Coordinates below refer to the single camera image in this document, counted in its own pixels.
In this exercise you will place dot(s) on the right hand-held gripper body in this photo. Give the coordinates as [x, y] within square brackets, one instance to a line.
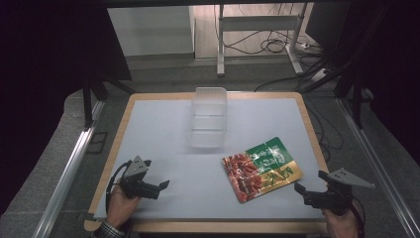
[333, 196]

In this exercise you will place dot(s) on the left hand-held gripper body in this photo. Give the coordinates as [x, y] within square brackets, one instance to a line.
[136, 180]

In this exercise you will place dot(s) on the person's right hand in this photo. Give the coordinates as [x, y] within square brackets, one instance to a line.
[341, 222]

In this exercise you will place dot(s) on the person's left hand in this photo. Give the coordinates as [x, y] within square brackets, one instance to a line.
[119, 205]

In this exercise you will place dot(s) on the red green snack packet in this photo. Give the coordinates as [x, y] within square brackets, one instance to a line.
[261, 168]

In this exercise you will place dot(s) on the dark floor plate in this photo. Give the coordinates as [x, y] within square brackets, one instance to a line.
[97, 142]

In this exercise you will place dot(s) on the clear plastic storage box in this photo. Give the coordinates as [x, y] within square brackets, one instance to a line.
[208, 119]

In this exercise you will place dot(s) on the black metal stand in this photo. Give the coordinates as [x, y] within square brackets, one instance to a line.
[350, 69]
[89, 99]

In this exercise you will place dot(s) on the white power strip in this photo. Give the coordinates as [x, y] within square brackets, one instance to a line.
[319, 74]

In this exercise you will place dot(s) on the black curtain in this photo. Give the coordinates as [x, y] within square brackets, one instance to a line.
[49, 66]
[393, 66]

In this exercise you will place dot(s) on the white cabinet panel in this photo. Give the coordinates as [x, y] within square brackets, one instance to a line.
[150, 29]

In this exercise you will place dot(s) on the white board with wooden frame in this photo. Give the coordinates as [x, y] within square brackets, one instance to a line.
[171, 132]

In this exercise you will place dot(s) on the aluminium floor rail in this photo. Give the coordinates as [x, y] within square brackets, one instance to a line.
[66, 178]
[376, 158]

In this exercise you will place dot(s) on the white metal stand frame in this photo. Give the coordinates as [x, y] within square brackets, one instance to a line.
[257, 24]

